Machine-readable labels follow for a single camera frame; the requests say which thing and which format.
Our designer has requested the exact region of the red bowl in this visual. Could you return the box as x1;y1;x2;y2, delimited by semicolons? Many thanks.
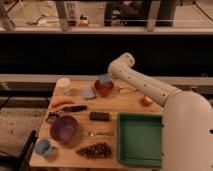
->
94;80;114;97

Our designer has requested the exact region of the blue sponge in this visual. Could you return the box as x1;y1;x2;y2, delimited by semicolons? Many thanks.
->
99;73;111;84

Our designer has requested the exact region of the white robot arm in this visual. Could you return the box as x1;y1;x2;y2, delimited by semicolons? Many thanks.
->
108;53;213;171

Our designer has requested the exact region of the purple bowl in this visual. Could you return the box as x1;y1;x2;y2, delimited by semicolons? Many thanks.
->
50;116;78;144

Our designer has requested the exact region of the yellow banana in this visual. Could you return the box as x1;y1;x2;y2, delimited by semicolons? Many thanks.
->
119;87;137;94

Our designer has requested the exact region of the black rectangular block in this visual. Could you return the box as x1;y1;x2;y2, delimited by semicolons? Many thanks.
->
89;112;110;121

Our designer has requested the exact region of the silver fork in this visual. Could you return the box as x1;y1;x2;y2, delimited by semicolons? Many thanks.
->
83;131;114;137

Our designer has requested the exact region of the orange carrot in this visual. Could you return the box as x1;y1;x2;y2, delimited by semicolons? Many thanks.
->
51;99;74;108

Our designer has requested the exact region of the green plastic tray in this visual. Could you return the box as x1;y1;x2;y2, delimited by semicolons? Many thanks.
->
117;113;162;168

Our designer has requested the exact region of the small black measuring cup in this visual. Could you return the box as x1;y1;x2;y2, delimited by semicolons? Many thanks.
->
45;113;59;123

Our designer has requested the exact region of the bunch of dark grapes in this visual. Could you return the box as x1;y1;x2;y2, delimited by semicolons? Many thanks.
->
76;142;112;158

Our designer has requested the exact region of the light blue mug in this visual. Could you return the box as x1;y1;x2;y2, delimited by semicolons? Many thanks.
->
34;139;53;157

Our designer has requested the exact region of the black handled knife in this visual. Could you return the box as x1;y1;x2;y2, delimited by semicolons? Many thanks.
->
55;105;87;112

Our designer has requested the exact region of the black chair frame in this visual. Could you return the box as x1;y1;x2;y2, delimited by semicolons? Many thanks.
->
0;130;37;171

